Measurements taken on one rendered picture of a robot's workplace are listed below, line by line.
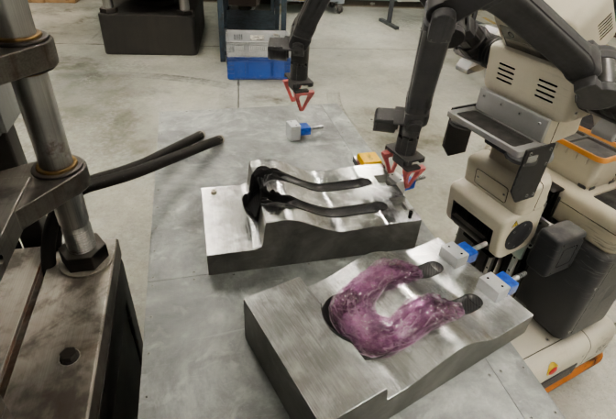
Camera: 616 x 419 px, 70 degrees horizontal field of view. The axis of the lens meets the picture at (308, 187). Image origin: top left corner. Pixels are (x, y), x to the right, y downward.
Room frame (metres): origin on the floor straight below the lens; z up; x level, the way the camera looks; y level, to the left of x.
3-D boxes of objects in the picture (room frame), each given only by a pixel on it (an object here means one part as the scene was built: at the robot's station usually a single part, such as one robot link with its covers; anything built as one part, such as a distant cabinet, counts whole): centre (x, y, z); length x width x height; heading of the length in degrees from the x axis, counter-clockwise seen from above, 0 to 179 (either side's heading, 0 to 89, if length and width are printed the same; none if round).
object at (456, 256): (0.76, -0.37, 0.86); 0.13 x 0.05 x 0.05; 123
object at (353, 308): (0.57, -0.18, 0.90); 0.26 x 0.18 x 0.08; 123
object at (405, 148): (1.07, -0.26, 0.96); 0.10 x 0.07 x 0.07; 30
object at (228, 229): (0.88, 0.00, 0.87); 0.50 x 0.26 x 0.14; 106
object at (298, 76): (1.37, 0.05, 1.03); 0.10 x 0.07 x 0.07; 24
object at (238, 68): (4.20, 0.57, 0.11); 0.61 x 0.41 x 0.22; 99
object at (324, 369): (0.56, -0.18, 0.86); 0.50 x 0.26 x 0.11; 123
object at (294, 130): (1.39, 0.02, 0.83); 0.13 x 0.05 x 0.05; 115
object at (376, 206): (0.88, -0.02, 0.92); 0.35 x 0.16 x 0.09; 106
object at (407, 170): (1.05, -0.27, 0.89); 0.07 x 0.07 x 0.09; 30
